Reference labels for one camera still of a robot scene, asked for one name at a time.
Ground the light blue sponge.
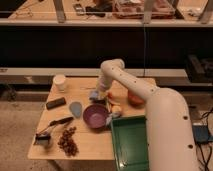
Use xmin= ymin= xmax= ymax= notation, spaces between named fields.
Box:
xmin=69 ymin=101 xmax=82 ymax=118

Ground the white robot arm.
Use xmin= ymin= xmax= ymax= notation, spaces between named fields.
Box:
xmin=97 ymin=59 xmax=199 ymax=171

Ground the yellow toy food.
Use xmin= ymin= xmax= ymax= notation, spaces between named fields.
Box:
xmin=108 ymin=101 xmax=122 ymax=115

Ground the purple bowl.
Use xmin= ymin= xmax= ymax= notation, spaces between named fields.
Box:
xmin=83 ymin=104 xmax=109 ymax=129

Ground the orange toy fruit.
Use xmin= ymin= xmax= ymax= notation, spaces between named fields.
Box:
xmin=127 ymin=91 xmax=145 ymax=106

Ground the dark rectangular block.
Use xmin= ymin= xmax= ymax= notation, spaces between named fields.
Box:
xmin=46 ymin=97 xmax=66 ymax=110

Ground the white paper cup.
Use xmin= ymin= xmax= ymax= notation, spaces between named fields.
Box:
xmin=53 ymin=74 xmax=67 ymax=92

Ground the wooden table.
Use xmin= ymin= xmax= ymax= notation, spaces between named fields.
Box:
xmin=27 ymin=77 xmax=165 ymax=161

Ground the green plastic bin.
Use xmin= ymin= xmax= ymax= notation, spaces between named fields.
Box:
xmin=111 ymin=116 xmax=149 ymax=171

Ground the bunch of brown grapes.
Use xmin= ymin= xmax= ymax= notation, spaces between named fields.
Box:
xmin=58 ymin=127 xmax=79 ymax=156

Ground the black device on shelf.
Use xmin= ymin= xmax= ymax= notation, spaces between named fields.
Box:
xmin=73 ymin=4 xmax=85 ymax=16

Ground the red tray on shelf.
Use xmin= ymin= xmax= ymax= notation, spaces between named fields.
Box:
xmin=113 ymin=0 xmax=175 ymax=19

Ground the black power box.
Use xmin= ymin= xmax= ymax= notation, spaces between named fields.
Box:
xmin=192 ymin=125 xmax=213 ymax=144

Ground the black handled brush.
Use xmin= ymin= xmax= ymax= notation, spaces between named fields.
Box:
xmin=34 ymin=117 xmax=74 ymax=146

